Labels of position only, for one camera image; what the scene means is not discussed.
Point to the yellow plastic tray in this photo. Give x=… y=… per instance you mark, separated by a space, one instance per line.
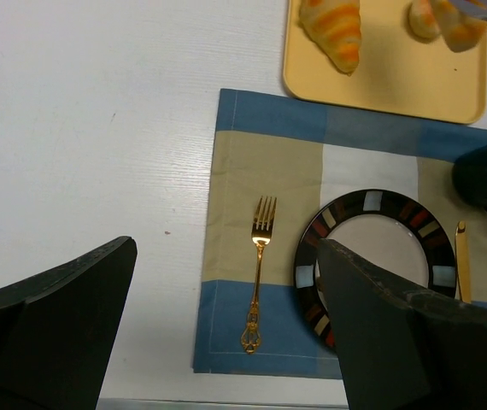
x=397 y=73

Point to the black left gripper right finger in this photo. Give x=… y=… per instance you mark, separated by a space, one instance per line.
x=400 y=345

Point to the large striped croissant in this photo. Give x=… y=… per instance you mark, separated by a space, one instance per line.
x=335 y=27

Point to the dark rimmed ceramic plate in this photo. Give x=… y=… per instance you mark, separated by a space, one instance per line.
x=390 y=230

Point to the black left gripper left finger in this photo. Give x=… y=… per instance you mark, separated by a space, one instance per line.
x=57 y=329

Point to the round orange bun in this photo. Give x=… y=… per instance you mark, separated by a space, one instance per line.
x=422 y=20

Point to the gold knife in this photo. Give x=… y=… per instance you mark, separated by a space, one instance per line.
x=463 y=263

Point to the blue beige checked placemat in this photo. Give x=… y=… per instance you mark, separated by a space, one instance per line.
x=306 y=155

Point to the small striped croissant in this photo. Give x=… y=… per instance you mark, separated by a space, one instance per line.
x=459 y=31

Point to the gold fork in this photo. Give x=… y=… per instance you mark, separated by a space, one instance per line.
x=261 y=235

